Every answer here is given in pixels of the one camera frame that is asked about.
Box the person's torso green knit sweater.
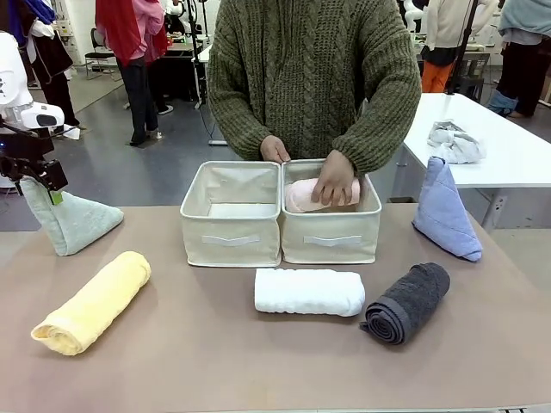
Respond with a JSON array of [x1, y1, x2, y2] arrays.
[[207, 0, 422, 164]]

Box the bystander in dark robe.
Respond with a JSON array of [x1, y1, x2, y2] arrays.
[[7, 0, 83, 133]]

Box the pink towel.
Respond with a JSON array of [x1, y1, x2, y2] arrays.
[[284, 177, 362, 214]]

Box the periwinkle blue cone-folded towel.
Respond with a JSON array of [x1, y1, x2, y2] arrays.
[[412, 157, 484, 262]]

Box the person's right forearm green sleeve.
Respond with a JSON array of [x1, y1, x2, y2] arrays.
[[207, 81, 283, 162]]

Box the person's left hand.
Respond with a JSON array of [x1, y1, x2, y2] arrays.
[[310, 149, 360, 207]]

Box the cream fabric storage box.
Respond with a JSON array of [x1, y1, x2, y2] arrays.
[[280, 157, 383, 266], [179, 160, 283, 268]]

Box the black tripod stand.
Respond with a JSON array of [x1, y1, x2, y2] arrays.
[[187, 0, 213, 110]]

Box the yellow towel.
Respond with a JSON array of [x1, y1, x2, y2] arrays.
[[30, 250, 152, 357]]

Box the white side table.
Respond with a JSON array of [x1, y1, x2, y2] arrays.
[[398, 92, 551, 230]]

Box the white height-adjustable desk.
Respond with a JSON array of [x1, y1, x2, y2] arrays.
[[196, 42, 229, 146]]

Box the person's left forearm green sleeve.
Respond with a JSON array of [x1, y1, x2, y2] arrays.
[[331, 81, 422, 176]]

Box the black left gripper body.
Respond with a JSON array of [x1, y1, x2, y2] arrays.
[[0, 123, 56, 174]]

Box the black office chair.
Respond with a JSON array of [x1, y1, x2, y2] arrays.
[[84, 28, 125, 83]]

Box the person's right hand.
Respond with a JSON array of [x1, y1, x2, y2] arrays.
[[259, 135, 292, 164]]

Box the crumpled light grey cloth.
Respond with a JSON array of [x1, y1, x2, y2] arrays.
[[426, 120, 488, 165]]

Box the black stand pole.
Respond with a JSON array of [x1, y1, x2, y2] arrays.
[[444, 0, 482, 96]]

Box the mint green cone-folded towel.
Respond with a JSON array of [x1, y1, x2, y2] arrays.
[[19, 177, 125, 258]]

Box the dark grey towel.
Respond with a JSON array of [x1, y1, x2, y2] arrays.
[[359, 262, 451, 346]]

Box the bystander light blue sweater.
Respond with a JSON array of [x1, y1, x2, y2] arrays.
[[488, 0, 551, 120]]

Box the white towel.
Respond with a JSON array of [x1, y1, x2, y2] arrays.
[[253, 268, 366, 318]]

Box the bystander cream sweater orange trousers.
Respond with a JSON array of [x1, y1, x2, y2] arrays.
[[420, 0, 479, 94]]

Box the bystander with red scarf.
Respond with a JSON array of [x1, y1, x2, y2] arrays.
[[95, 0, 170, 146]]

